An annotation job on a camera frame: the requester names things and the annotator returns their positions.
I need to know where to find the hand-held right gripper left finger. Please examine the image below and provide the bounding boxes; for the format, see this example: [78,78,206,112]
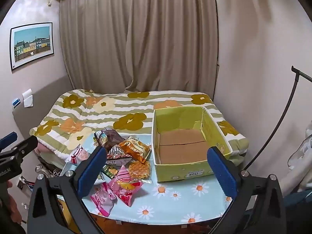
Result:
[27,146,109,234]

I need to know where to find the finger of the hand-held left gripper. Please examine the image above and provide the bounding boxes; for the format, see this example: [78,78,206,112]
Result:
[0,135,39,161]
[0,132,18,148]

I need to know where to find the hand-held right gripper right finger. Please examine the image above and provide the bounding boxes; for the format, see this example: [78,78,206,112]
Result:
[207,147,287,234]

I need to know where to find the green yellow snack packet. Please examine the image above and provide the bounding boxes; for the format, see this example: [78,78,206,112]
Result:
[97,164,122,179]

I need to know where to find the white pink striped packet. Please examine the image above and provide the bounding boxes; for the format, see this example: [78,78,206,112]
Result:
[65,145,92,165]

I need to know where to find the plain pink snack packet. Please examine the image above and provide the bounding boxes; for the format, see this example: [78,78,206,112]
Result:
[90,183,115,217]

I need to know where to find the black white snack packet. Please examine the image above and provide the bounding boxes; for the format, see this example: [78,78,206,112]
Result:
[106,145,133,167]

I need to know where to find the pink yellow snack packet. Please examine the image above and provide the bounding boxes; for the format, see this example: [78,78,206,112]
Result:
[108,165,144,207]

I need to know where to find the purple brown snack bag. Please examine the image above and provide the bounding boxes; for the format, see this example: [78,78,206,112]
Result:
[94,128,127,152]

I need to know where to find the clear waffle packet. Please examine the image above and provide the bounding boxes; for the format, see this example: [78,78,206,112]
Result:
[128,160,152,183]

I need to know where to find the green cardboard box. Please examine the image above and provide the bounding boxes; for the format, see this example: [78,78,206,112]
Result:
[152,106,233,183]

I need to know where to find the orange snack packet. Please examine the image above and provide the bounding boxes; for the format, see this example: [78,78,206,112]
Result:
[119,136,152,163]

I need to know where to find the person's left hand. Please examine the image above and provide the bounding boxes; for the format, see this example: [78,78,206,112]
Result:
[6,180,22,226]

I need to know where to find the pink bedsheet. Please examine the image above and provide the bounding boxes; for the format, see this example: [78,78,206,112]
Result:
[34,144,61,161]

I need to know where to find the floral striped blanket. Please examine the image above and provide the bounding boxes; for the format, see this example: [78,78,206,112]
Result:
[29,90,250,166]

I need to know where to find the clear plastic bag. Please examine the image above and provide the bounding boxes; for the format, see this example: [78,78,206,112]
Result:
[288,134,312,171]

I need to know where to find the dark blue cloth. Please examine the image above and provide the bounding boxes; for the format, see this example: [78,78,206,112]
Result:
[283,190,312,225]

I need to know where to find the black curved stand pole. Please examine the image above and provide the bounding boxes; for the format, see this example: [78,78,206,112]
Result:
[244,66,312,171]

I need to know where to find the beige curtain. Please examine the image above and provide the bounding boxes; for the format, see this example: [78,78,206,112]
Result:
[59,0,220,94]

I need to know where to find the framed wall poster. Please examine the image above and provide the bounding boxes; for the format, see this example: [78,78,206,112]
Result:
[10,22,54,72]

